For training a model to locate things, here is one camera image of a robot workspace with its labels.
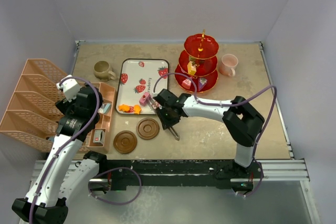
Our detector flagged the metal tongs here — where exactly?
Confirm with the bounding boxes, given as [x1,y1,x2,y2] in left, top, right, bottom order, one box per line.
[147,96,180,141]

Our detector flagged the small grey box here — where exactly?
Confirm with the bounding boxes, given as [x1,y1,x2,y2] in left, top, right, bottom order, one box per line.
[92,129,105,145]

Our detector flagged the yellow cake slice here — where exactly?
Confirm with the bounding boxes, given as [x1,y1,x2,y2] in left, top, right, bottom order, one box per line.
[187,61,197,76]

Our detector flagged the pink desk organizer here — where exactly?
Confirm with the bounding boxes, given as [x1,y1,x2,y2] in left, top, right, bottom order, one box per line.
[1,59,116,154]

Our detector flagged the orange fish cake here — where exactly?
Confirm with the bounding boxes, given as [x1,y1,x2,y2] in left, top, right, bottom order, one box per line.
[129,104,142,114]
[118,104,130,112]

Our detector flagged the black base frame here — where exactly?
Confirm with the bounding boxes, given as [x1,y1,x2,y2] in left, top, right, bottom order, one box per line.
[84,151,264,193]

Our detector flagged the pink mug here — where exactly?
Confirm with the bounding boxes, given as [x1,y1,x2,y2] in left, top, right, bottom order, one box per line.
[218,54,239,77]

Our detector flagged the red three-tier cake stand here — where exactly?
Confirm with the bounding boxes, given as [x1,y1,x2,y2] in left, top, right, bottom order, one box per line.
[175,31,219,93]

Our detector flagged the brown wooden coaster right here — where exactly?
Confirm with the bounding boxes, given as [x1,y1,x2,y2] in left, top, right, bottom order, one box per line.
[136,118,160,140]

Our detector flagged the purple cake slice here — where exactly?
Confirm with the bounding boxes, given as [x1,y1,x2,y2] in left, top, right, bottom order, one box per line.
[198,77,207,92]

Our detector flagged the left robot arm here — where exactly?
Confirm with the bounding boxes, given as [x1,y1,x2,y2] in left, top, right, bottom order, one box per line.
[12,75,108,223]

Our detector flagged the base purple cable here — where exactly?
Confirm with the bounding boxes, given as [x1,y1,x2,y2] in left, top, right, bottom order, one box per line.
[88,166,143,206]

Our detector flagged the orange fish cake left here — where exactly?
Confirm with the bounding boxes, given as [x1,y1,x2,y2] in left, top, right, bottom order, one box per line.
[118,104,130,112]

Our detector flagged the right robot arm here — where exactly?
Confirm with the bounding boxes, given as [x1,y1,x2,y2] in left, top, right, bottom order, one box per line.
[153,89,265,177]

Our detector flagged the white strawberry tray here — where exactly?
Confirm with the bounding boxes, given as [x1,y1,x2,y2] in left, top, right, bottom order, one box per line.
[115,58,169,115]

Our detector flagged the beige ceramic mug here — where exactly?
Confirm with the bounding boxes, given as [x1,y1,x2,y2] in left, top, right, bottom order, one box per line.
[93,61,117,81]

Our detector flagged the orange fish cake right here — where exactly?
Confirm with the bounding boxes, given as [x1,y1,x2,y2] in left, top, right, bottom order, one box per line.
[129,104,142,114]

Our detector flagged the brown wooden coaster left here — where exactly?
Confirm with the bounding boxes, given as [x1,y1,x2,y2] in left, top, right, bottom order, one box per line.
[113,131,138,154]

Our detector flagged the salmon pink cake slice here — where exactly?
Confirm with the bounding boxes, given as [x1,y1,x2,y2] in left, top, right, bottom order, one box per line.
[182,78,193,90]

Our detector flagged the brown wooden coaster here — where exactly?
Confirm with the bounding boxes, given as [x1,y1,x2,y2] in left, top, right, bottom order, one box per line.
[136,118,160,140]
[113,131,138,154]

